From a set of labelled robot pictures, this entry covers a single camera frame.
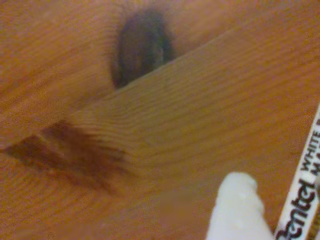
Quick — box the white whiteboard marker black cap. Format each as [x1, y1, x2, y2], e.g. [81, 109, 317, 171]
[273, 103, 320, 240]

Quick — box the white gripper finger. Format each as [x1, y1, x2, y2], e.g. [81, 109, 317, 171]
[204, 171, 275, 240]

